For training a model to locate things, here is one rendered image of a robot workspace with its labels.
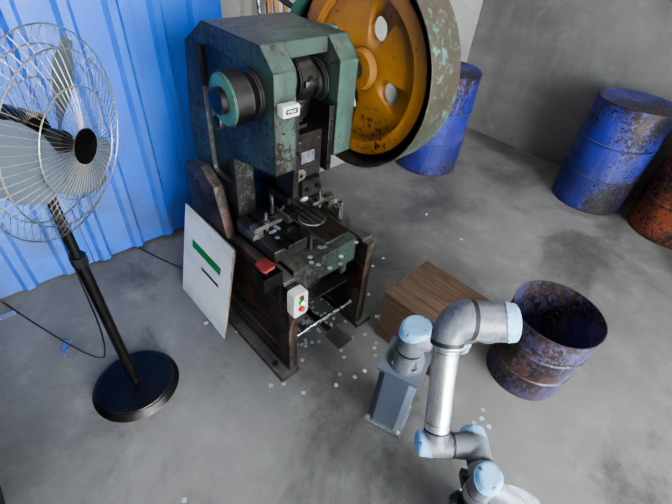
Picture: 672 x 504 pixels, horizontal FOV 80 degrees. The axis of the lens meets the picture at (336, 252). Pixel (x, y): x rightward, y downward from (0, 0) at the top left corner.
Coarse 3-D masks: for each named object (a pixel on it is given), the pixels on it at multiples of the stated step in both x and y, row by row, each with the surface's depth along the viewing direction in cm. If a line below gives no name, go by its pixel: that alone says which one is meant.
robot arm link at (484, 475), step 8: (472, 464) 115; (480, 464) 112; (488, 464) 112; (472, 472) 114; (480, 472) 110; (488, 472) 110; (496, 472) 110; (472, 480) 113; (480, 480) 109; (488, 480) 109; (496, 480) 109; (472, 488) 113; (480, 488) 110; (488, 488) 108; (496, 488) 108; (472, 496) 114; (480, 496) 112; (488, 496) 110
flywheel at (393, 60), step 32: (320, 0) 168; (352, 0) 161; (384, 0) 150; (352, 32) 167; (416, 32) 142; (384, 64) 162; (416, 64) 148; (384, 96) 172; (416, 96) 153; (352, 128) 190; (384, 128) 176; (416, 128) 164
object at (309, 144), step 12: (300, 132) 157; (312, 132) 159; (300, 144) 158; (312, 144) 162; (300, 156) 161; (312, 156) 166; (300, 168) 165; (312, 168) 170; (276, 180) 176; (288, 180) 168; (300, 180) 167; (312, 180) 169; (288, 192) 172; (300, 192) 170; (312, 192) 174
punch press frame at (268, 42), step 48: (192, 48) 158; (240, 48) 134; (288, 48) 134; (336, 48) 144; (192, 96) 175; (288, 96) 136; (336, 96) 152; (240, 144) 161; (288, 144) 147; (336, 144) 166; (240, 192) 183; (336, 240) 191
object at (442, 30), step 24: (312, 0) 179; (432, 0) 138; (432, 24) 136; (456, 24) 144; (432, 48) 137; (456, 48) 146; (432, 72) 140; (456, 72) 149; (432, 96) 145; (432, 120) 155; (408, 144) 183
